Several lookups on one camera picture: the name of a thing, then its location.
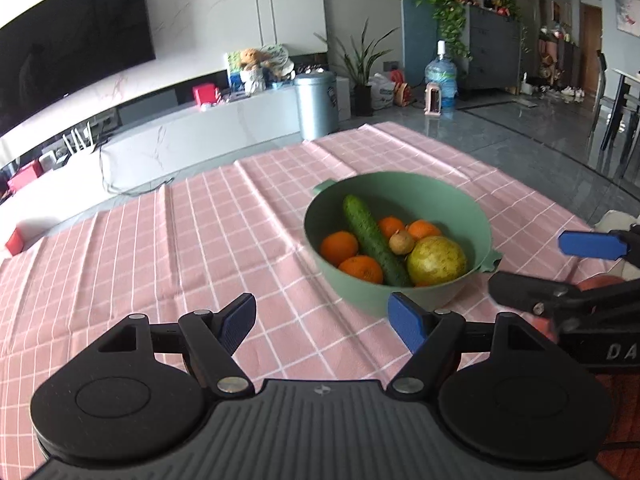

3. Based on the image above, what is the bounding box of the trailing green vine plant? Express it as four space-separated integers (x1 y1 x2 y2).
400 0 527 61

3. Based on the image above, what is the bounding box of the white plastic bag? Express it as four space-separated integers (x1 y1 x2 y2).
369 72 399 111

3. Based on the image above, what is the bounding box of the pink checked tablecloth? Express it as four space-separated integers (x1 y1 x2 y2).
0 121 626 411

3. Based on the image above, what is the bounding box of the white marble television cabinet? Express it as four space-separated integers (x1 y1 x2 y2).
0 79 352 257

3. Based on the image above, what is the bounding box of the wall picture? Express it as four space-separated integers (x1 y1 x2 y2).
614 0 640 36

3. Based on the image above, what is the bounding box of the black television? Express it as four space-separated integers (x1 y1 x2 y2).
0 0 156 137

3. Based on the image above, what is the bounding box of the small white device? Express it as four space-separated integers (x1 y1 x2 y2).
39 152 69 174

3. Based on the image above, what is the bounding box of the white router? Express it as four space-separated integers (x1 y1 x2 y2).
58 122 99 154

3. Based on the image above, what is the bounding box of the brown teddy bear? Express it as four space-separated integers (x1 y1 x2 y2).
238 47 269 96

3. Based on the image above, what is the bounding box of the pink bottle stand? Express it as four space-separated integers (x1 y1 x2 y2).
423 82 445 117

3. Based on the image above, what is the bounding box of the orange cable reel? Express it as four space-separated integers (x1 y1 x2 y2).
391 70 414 106

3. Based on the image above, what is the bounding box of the green colander bowl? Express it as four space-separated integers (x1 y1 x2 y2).
304 172 503 317

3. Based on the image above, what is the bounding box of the brown door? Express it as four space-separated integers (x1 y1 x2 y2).
580 4 604 87

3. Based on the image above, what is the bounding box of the pink flat box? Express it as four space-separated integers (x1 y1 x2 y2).
7 160 45 192

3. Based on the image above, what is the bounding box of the orange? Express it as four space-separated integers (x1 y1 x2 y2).
377 216 407 240
338 255 385 285
320 231 360 262
406 220 444 241

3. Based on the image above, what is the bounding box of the yellow-green pear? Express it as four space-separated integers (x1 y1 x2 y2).
406 236 468 287

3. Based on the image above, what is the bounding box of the green cucumber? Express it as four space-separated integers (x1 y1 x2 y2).
342 195 414 287

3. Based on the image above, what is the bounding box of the grey cabinet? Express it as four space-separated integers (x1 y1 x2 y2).
467 5 524 91

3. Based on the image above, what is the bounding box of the potted long-leaf plant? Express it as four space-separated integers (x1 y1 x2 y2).
315 20 397 117

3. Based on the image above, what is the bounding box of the blue water bottle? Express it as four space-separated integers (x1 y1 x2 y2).
424 40 460 111

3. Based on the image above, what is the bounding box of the dining table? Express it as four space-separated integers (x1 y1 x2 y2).
590 67 640 181

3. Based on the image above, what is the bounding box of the small brown round fruit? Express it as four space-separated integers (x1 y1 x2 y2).
389 230 417 256

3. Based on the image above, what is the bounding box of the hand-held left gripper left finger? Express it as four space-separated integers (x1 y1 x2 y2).
97 292 258 397

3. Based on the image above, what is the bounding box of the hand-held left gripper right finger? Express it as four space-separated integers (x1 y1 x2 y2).
387 291 548 396

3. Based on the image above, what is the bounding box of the round painted fan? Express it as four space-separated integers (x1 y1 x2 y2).
260 43 295 79

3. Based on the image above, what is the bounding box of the silver trash can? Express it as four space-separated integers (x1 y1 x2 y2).
293 71 340 142

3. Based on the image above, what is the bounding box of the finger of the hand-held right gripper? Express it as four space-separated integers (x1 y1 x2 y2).
558 227 640 264
488 271 640 322

